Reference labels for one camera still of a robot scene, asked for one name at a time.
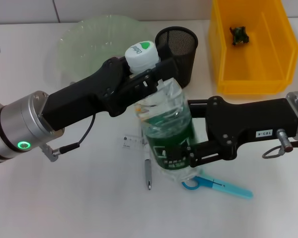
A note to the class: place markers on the white silver ballpoint pen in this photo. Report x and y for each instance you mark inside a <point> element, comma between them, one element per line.
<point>148,173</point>

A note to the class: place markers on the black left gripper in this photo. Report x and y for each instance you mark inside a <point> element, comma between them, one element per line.
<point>84,96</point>

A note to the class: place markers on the green plastic wrapper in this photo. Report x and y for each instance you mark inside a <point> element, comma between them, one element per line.
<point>239,36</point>

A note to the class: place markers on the clear green-label water bottle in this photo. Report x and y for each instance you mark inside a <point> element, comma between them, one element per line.
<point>164,119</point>

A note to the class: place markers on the black mesh pen holder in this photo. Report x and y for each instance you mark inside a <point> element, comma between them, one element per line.
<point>182,49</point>

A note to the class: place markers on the yellow plastic bin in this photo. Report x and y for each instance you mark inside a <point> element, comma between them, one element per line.
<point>253,84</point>

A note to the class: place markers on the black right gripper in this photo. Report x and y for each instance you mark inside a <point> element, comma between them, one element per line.
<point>250,119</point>

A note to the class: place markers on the blue scissors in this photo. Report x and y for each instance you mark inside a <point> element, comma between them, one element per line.
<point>228,188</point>

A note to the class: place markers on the green glass fruit plate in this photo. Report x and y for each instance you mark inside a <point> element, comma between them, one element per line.
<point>89,44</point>

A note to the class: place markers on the clear plastic ruler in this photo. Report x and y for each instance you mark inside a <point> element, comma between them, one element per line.
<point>129,142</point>

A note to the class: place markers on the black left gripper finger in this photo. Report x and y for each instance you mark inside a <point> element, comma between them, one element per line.
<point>169,69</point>

